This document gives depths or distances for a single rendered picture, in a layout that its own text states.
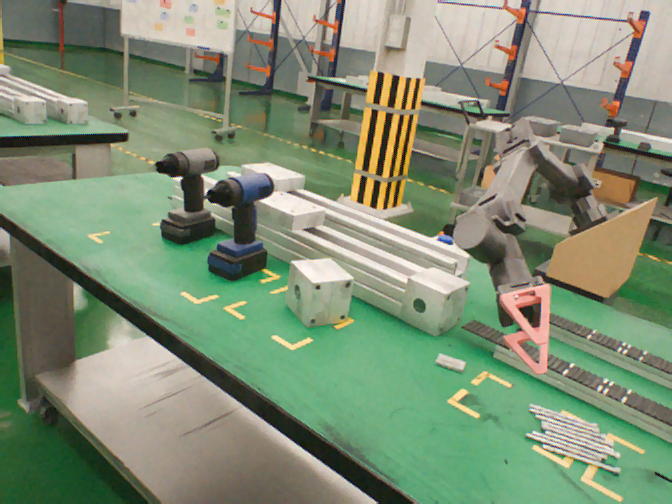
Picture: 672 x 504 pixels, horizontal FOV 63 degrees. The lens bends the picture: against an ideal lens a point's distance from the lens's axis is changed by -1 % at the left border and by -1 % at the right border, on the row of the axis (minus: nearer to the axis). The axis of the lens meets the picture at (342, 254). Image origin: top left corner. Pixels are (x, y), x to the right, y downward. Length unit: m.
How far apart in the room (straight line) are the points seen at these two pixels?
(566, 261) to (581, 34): 7.63
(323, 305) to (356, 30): 10.08
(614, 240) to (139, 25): 6.39
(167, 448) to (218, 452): 0.13
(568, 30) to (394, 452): 8.56
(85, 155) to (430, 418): 2.11
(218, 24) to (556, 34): 4.92
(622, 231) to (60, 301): 1.58
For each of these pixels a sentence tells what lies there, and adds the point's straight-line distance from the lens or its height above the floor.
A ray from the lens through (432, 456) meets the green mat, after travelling 0.83.
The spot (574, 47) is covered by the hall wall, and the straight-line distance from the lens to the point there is 9.10.
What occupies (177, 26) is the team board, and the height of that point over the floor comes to 1.15.
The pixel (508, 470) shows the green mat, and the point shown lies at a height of 0.78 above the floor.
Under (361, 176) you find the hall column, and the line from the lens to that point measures 4.62.
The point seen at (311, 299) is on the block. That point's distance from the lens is 1.04.
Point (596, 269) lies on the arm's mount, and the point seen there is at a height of 0.84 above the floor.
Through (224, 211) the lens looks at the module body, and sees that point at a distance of 1.48.
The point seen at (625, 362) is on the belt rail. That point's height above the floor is 0.79.
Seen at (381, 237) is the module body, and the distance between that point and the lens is 1.38.
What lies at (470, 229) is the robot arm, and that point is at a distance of 0.83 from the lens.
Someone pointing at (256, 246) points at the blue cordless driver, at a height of 0.84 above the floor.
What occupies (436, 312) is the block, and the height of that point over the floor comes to 0.83.
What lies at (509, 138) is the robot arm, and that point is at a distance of 1.33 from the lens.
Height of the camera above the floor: 1.30
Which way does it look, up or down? 21 degrees down
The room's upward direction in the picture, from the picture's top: 9 degrees clockwise
